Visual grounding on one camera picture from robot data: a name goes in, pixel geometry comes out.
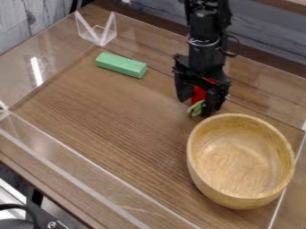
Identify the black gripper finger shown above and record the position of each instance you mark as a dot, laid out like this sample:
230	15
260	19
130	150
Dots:
183	86
215	97

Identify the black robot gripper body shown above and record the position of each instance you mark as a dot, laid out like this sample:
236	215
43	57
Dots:
203	62

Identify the red plush strawberry toy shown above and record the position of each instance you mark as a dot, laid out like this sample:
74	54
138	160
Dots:
199	95

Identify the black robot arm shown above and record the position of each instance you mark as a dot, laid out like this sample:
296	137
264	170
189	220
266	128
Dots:
209	18

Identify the green rectangular block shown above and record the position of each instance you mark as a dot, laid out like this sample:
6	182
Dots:
122	64

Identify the wooden bowl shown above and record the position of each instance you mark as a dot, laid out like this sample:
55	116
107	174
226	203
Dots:
240	160

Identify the black metal table clamp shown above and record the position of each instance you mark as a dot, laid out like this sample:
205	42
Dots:
46	220

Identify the clear acrylic tray wall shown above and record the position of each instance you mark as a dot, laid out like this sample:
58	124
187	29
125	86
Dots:
105	201

